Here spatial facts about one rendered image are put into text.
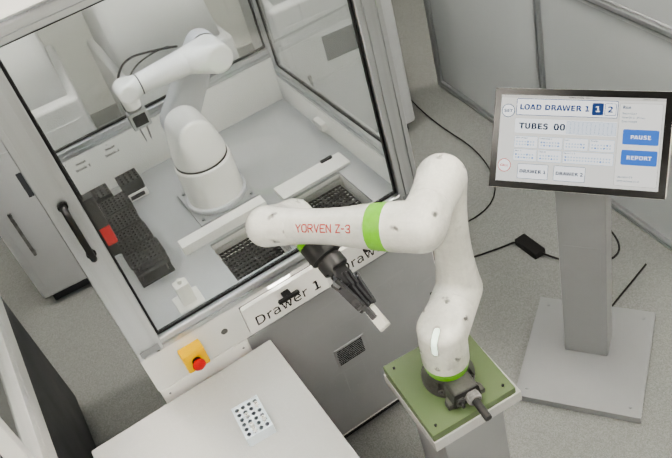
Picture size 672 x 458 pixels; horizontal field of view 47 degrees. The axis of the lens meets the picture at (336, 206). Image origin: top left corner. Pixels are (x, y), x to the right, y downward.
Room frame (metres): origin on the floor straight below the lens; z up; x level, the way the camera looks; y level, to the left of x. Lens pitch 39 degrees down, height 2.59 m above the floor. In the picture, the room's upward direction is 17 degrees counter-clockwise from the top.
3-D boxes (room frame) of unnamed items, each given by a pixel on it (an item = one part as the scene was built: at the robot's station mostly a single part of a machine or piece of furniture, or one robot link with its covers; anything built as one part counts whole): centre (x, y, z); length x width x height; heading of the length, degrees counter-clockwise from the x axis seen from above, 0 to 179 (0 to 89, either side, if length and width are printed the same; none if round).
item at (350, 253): (1.85, -0.06, 0.87); 0.29 x 0.02 x 0.11; 110
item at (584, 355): (1.82, -0.76, 0.51); 0.50 x 0.45 x 1.02; 147
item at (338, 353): (2.21, 0.36, 0.40); 1.03 x 0.95 x 0.80; 110
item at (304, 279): (1.74, 0.23, 0.87); 0.29 x 0.02 x 0.11; 110
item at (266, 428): (1.39, 0.41, 0.78); 0.12 x 0.08 x 0.04; 16
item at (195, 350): (1.61, 0.54, 0.88); 0.07 x 0.05 x 0.07; 110
